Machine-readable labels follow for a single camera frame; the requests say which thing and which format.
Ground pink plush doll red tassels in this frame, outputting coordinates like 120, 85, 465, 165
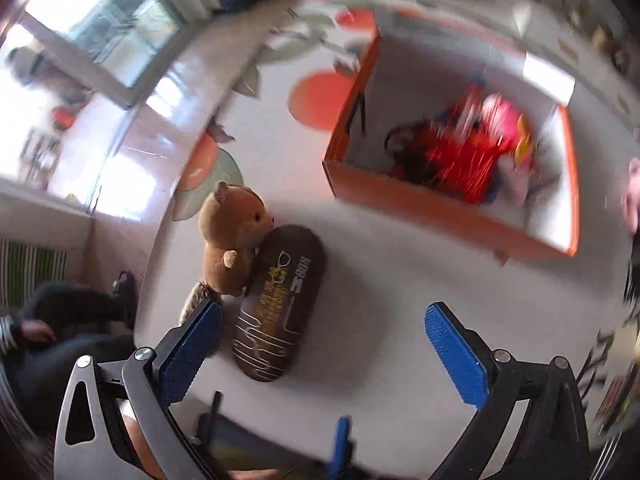
384, 77, 536, 206

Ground brown squirrel plush toy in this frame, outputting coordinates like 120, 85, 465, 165
179, 181, 274, 323

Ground glass balcony door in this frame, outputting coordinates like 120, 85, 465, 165
17, 0, 219, 107

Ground brown oval glasses case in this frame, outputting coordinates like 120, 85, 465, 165
232, 224, 326, 382

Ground seated person in dark clothes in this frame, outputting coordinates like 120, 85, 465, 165
1, 271, 138, 437

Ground orange cardboard box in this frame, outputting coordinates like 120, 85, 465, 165
322, 7, 579, 260

